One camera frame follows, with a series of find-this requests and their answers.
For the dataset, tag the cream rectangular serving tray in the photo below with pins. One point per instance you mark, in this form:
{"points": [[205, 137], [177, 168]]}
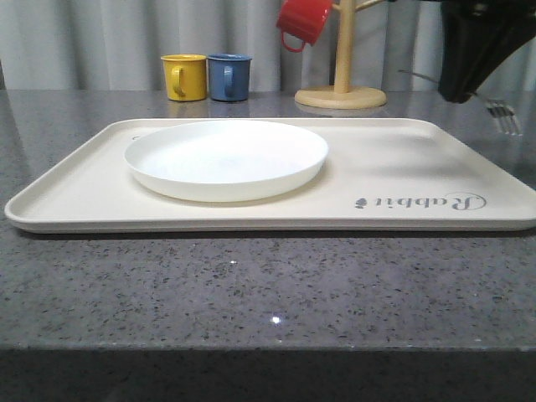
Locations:
{"points": [[381, 173]]}

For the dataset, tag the blue enamel mug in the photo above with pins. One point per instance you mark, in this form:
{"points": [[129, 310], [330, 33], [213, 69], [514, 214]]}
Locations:
{"points": [[229, 77]]}

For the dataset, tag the grey pleated curtain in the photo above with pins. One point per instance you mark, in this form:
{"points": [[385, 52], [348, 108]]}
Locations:
{"points": [[118, 45]]}

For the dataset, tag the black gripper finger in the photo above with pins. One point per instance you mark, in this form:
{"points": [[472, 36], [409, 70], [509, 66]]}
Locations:
{"points": [[478, 37]]}

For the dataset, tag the white round plate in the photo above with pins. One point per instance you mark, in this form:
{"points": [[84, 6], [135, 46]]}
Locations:
{"points": [[226, 160]]}

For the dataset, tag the silver metal fork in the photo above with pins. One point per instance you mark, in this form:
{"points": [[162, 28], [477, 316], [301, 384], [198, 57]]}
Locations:
{"points": [[503, 115]]}

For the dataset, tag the red enamel mug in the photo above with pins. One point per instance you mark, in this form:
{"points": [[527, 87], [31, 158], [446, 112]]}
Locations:
{"points": [[304, 20]]}

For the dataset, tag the yellow enamel mug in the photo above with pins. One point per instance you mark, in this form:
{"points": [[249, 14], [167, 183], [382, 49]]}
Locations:
{"points": [[185, 76]]}

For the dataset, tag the wooden mug tree stand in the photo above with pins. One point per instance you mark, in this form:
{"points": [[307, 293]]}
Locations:
{"points": [[342, 95]]}

